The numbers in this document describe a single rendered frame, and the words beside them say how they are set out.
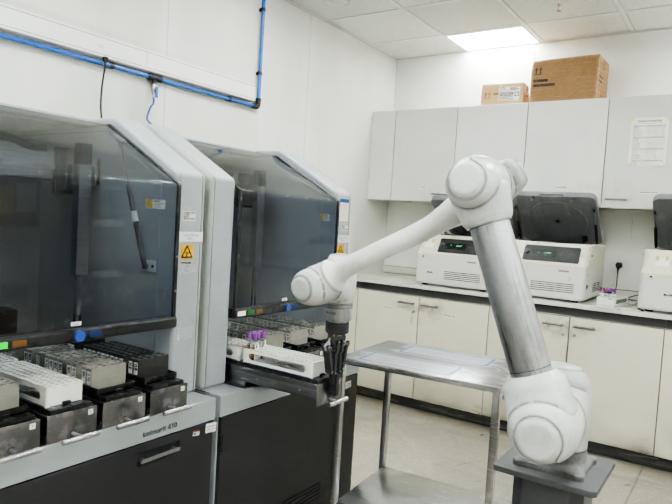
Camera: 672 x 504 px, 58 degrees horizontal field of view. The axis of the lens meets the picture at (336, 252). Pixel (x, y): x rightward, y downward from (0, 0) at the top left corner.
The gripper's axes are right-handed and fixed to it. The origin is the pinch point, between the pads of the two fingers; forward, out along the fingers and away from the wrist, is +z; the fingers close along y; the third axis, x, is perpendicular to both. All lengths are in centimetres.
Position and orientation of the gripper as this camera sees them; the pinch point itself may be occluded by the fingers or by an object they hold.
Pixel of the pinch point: (333, 383)
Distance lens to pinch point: 197.4
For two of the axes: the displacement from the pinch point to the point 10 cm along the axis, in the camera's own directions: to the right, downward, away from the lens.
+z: -0.6, 10.0, 0.5
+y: -5.6, 0.1, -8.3
